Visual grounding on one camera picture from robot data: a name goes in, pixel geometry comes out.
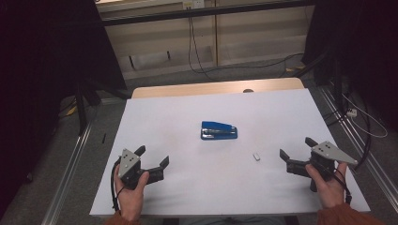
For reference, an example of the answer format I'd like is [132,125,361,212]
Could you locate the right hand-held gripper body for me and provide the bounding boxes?
[286,141,359,193]

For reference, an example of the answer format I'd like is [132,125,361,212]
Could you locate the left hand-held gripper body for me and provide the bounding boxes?
[117,148,165,190]

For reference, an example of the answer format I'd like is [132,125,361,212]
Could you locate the blue stapler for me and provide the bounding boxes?
[200,120,238,141]

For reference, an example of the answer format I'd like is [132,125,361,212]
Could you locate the person's left hand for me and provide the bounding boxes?
[114,171,150,221]

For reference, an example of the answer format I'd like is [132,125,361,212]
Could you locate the person's right hand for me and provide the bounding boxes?
[304,161,348,209]

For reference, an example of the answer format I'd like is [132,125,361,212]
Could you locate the white table cover board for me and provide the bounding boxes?
[89,88,371,218]

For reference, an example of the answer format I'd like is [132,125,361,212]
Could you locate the black metal stand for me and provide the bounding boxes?
[74,79,132,137]

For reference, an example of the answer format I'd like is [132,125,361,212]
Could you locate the light wooden table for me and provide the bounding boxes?
[130,77,305,99]

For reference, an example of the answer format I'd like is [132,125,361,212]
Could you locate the person's grey trouser legs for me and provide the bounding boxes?
[182,216,287,225]

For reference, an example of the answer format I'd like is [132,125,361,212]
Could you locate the black curtain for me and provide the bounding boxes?
[301,0,398,132]
[0,0,128,217]

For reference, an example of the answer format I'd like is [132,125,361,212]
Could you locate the black horizontal bar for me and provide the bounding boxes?
[101,0,315,27]

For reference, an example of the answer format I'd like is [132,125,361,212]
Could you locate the left hand-held gripper black cable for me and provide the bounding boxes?
[110,157,126,214]

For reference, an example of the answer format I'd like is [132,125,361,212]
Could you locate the hand-held gripper black cable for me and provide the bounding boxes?
[110,157,126,214]
[322,162,353,205]

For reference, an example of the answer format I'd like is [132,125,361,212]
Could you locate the thick black floor cable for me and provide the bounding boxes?
[325,81,372,172]

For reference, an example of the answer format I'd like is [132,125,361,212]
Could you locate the right hand-held gripper black cable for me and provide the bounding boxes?
[322,162,353,205]

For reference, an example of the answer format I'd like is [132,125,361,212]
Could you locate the white floor cable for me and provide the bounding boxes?
[342,93,389,139]

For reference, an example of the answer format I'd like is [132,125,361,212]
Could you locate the aluminium floor rail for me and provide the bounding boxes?
[41,120,93,225]
[318,85,398,214]

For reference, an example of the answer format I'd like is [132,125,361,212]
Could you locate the black hanging cables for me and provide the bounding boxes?
[187,15,304,83]

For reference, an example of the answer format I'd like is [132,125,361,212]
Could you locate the white wall socket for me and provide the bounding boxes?
[182,0,206,9]

